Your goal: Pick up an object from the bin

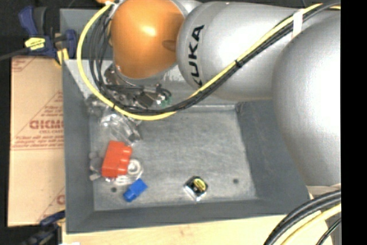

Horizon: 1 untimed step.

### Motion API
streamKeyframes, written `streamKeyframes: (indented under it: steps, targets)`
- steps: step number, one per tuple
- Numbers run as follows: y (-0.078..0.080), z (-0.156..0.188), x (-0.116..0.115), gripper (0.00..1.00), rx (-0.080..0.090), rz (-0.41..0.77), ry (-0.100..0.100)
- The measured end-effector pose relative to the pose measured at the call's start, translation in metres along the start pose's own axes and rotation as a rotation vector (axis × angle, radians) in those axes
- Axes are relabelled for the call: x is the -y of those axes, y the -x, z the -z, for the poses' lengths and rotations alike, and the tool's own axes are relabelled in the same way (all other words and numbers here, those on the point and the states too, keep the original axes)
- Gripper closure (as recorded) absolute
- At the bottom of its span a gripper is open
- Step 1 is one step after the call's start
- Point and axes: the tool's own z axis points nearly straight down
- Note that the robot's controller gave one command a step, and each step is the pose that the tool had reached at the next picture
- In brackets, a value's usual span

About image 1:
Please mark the orange-red toy block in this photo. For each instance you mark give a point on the orange-red toy block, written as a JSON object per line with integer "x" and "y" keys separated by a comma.
{"x": 116, "y": 159}

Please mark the grey metal bin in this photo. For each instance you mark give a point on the grey metal bin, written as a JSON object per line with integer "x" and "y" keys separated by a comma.
{"x": 195, "y": 152}

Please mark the black and yellow tape measure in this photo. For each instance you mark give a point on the black and yellow tape measure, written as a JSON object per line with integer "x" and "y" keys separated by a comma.
{"x": 196, "y": 186}

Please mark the blue toy block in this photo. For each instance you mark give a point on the blue toy block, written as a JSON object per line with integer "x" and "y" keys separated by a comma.
{"x": 135, "y": 190}

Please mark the brown cardboard board red print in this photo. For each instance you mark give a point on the brown cardboard board red print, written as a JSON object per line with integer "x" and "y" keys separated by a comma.
{"x": 34, "y": 112}

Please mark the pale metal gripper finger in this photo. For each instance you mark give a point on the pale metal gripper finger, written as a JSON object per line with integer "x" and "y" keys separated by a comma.
{"x": 111, "y": 123}
{"x": 133, "y": 130}

